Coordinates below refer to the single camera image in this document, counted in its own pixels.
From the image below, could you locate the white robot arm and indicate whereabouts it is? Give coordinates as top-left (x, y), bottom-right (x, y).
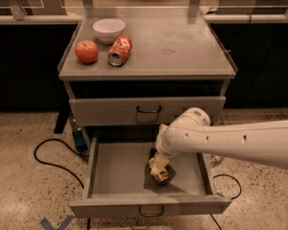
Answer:
top-left (151, 107), bottom-right (288, 175)

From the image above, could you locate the open middle drawer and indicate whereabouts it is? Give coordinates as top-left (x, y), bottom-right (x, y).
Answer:
top-left (70, 138), bottom-right (231, 218)

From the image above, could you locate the closed top drawer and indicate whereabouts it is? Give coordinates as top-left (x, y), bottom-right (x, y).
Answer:
top-left (69, 97), bottom-right (226, 126)

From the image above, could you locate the grey metal drawer cabinet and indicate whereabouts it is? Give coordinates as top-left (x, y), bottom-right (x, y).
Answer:
top-left (60, 7), bottom-right (236, 142)

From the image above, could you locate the red orange soda can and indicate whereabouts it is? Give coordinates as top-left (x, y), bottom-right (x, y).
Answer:
top-left (108, 35), bottom-right (132, 66)

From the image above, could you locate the blue power adapter box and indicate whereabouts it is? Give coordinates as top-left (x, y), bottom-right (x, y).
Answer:
top-left (72, 130), bottom-right (87, 152)

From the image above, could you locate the red apple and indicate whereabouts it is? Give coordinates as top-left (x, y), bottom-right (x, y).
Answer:
top-left (75, 40), bottom-right (99, 64)

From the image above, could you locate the white bowl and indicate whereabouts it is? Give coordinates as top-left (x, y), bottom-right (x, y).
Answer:
top-left (93, 19), bottom-right (126, 45)

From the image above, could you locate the black floor cable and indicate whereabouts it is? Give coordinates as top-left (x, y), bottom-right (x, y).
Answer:
top-left (34, 138), bottom-right (90, 190)

